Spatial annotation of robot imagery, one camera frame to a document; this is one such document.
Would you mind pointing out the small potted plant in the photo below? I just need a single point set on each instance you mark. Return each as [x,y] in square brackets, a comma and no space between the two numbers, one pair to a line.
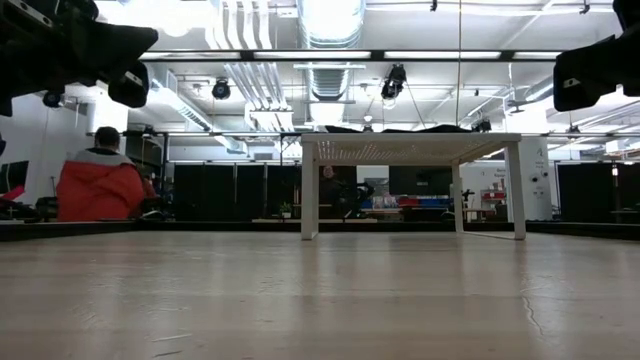
[285,208]

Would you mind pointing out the black monitor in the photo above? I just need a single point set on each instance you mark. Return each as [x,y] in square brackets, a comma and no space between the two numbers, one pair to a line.
[14,175]

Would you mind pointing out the white perforated metal shelf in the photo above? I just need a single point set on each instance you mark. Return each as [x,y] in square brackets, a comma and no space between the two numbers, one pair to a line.
[310,190]

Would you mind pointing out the red shelf unit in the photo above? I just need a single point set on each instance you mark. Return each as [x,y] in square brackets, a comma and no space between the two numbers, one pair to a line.
[492,195]

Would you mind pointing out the blue storage bins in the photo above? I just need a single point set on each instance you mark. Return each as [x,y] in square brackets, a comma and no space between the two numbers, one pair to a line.
[435,201]

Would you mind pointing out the red bar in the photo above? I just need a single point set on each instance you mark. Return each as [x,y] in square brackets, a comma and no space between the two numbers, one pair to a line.
[12,193]

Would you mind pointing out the black ceiling spotlight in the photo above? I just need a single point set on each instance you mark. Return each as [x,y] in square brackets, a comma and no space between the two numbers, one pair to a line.
[482,125]
[51,100]
[393,82]
[221,89]

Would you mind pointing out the white round column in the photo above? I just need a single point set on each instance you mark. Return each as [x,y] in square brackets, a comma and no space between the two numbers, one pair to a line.
[537,170]

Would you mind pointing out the black partition panel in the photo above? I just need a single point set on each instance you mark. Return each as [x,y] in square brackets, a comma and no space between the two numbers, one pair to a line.
[585,192]
[220,192]

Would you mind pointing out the black fluted square bowl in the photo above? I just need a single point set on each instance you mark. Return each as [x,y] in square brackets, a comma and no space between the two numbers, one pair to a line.
[442,129]

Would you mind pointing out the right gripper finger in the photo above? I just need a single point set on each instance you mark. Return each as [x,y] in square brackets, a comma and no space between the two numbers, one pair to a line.
[585,75]
[627,12]

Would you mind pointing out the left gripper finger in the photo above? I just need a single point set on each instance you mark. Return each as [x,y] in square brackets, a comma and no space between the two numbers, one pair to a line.
[115,45]
[129,86]

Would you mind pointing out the small black square plate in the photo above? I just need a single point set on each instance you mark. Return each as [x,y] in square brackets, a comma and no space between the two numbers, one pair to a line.
[397,131]

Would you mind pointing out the person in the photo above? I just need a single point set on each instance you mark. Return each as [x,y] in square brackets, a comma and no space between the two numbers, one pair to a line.
[100,185]
[329,192]

